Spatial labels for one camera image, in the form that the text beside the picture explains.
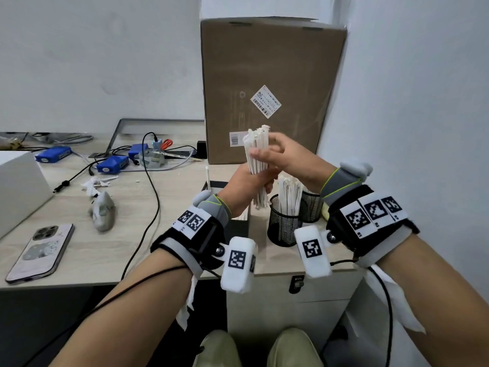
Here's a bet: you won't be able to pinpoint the person's left forearm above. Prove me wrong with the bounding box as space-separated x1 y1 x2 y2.
50 248 193 367

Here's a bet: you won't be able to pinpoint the person's left hand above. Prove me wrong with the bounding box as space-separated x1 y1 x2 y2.
218 163 280 219

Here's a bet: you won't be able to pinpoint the white tissue under strap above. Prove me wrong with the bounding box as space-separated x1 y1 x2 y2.
176 275 199 332
363 264 426 335

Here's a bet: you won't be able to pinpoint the smartphone with clear case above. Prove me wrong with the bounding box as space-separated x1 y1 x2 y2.
5 224 75 285

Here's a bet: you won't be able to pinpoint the blue electronic module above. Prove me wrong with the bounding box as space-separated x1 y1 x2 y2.
96 155 130 174
35 146 72 163
128 143 150 160

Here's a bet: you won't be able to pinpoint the person's right leg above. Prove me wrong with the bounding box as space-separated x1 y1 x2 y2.
266 328 324 367

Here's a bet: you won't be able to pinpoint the grey cable bundle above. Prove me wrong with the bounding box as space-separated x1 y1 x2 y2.
31 133 94 145

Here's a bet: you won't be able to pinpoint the large brown cardboard box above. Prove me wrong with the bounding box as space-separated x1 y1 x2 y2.
200 17 348 165

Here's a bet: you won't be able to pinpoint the black cable with plug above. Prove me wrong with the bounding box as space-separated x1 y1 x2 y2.
53 158 101 194

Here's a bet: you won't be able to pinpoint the white wrist camera with marker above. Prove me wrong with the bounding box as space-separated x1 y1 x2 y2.
220 236 258 295
294 225 332 279

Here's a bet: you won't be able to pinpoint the person's right forearm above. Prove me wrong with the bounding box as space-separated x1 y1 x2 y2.
376 235 489 367

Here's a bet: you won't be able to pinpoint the black mesh pen cup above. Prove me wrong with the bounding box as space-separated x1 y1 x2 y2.
302 190 324 224
267 194 306 247

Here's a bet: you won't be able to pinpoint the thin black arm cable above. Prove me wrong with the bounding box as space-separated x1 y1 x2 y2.
330 259 394 367
23 264 188 367

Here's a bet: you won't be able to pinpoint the bundle of white straws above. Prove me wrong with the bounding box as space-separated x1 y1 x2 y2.
242 125 271 210

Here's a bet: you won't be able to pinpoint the person's right hand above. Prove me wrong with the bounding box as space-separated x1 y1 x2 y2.
250 132 338 194

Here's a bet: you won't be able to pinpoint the white box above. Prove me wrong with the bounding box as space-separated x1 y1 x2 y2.
0 151 54 239

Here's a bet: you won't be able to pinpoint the grey wristband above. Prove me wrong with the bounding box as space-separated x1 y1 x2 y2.
193 190 232 228
320 161 373 206

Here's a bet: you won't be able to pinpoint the white wrapped straws in cup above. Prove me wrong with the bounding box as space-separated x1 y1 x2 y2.
277 175 305 217

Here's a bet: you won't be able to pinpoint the person's leg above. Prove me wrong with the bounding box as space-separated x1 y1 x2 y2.
266 328 324 367
191 330 243 367

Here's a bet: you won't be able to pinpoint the long black cable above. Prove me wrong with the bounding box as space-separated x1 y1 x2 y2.
120 132 161 281

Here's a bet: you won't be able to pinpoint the small white-green device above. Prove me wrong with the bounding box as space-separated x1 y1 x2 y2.
139 149 166 167

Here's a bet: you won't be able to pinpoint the person's left leg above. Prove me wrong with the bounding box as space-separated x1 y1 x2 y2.
191 330 243 367

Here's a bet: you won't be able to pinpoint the torn white paper scraps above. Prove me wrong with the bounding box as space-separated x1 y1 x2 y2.
80 176 119 198

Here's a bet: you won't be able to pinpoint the black wrist strap with markers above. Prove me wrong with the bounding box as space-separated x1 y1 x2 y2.
327 185 420 269
151 204 230 280

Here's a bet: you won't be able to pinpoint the white drawer cabinet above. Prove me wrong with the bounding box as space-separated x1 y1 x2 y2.
225 261 363 352

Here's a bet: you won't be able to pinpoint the open black box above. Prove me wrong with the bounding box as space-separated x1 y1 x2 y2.
205 180 251 234

